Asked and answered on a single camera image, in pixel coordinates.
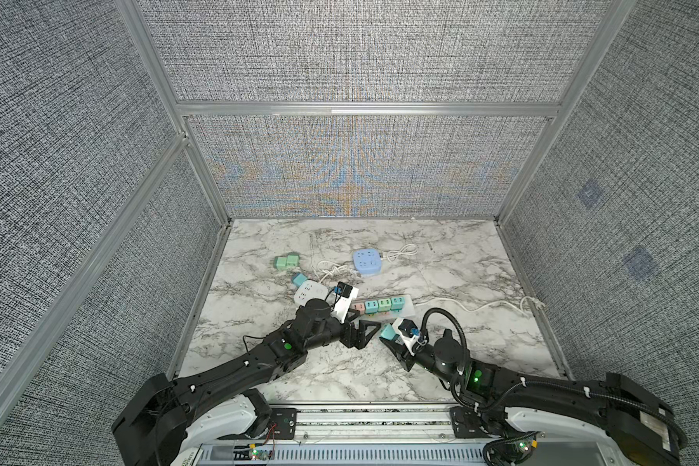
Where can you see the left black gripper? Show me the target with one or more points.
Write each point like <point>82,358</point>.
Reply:
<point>359,341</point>

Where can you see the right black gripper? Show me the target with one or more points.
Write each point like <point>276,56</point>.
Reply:
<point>403,354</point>

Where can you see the pink plug cube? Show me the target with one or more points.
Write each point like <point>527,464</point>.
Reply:
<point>359,307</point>

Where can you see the teal plug cube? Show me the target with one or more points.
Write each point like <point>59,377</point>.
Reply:
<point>299,279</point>
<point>372,307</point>
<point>398,303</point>
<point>388,333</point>

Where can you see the green plug cube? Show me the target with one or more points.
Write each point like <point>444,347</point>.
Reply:
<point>385,305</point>
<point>281,263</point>
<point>292,261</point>

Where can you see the long white power strip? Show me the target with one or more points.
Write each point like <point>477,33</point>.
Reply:
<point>409,310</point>

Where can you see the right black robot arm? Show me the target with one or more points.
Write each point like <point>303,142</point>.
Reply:
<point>515,408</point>

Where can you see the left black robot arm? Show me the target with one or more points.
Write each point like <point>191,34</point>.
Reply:
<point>151,429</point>

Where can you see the white square power strip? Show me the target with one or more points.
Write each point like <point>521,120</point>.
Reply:
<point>309,290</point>

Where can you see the blue square power strip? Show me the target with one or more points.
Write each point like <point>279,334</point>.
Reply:
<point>367,262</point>

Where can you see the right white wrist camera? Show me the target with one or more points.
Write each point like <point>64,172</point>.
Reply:
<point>410,335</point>

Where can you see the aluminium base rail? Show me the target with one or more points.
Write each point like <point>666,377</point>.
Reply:
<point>368,434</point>

